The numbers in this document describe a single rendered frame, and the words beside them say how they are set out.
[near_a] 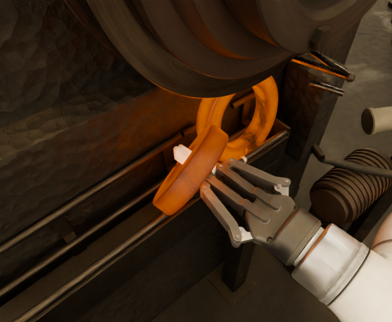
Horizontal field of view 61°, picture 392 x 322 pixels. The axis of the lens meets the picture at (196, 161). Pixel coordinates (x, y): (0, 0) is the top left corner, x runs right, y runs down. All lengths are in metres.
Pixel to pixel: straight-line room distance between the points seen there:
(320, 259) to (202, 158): 0.19
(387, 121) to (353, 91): 1.33
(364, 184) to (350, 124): 1.03
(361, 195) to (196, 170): 0.54
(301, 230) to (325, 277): 0.06
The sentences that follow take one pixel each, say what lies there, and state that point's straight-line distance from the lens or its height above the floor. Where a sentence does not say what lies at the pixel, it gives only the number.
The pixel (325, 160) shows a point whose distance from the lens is 0.81.
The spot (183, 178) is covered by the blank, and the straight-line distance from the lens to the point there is 0.44.
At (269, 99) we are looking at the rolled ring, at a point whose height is 0.77.
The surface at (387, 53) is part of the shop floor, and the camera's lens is 2.62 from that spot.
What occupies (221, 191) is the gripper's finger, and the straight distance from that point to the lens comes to 0.48.
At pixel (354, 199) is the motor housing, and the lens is 0.87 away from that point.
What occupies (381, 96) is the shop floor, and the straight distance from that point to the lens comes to 2.18.
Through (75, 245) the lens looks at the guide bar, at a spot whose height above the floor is 0.68.
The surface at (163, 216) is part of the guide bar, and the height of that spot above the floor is 0.71.
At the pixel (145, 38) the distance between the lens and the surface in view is 0.33.
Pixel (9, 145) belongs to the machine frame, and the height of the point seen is 0.87.
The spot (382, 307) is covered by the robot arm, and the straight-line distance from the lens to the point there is 0.44.
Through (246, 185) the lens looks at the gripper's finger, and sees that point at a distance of 0.49.
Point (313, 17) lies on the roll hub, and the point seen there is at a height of 1.02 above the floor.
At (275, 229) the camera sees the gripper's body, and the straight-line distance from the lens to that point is 0.47.
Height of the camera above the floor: 1.17
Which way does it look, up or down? 48 degrees down
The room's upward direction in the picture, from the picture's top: straight up
